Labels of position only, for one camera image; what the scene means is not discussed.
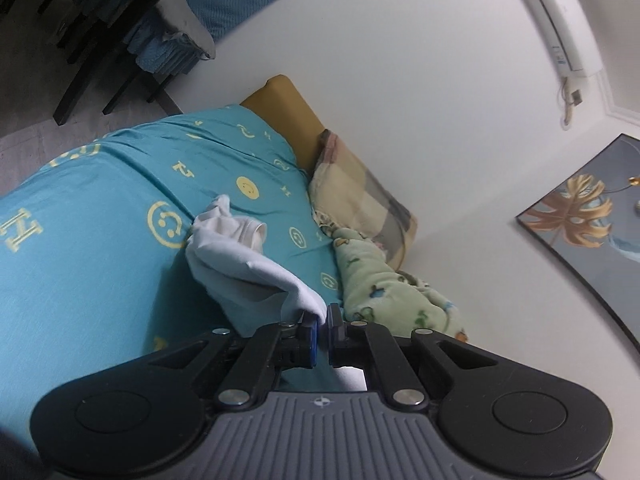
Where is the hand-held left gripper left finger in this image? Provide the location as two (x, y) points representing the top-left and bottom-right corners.
(150, 311), (321, 406)

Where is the air conditioner cable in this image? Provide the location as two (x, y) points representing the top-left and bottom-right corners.
(560, 72), (588, 131)

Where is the plaid pillow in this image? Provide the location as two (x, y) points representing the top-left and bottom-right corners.
(307, 129), (418, 272)

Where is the white air conditioner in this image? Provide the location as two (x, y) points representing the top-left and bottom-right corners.
(500, 0), (603, 78)

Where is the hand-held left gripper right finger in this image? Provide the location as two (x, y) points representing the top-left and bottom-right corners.
(326, 304), (493, 406)

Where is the white t-shirt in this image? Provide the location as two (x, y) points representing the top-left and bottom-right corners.
(185, 195), (327, 337)

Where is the bed with teal printed sheet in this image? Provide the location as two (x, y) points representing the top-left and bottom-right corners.
(0, 104), (351, 441)

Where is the grey seat cushion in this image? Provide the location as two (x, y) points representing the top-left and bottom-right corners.
(155, 0), (217, 59)

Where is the tan headboard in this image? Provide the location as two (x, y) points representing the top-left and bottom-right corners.
(240, 75), (333, 171)

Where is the framed leaf wall picture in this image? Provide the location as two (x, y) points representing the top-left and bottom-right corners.
(515, 133), (640, 346)

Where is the green printed fleece blanket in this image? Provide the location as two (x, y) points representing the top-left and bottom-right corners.
(332, 227), (471, 343)

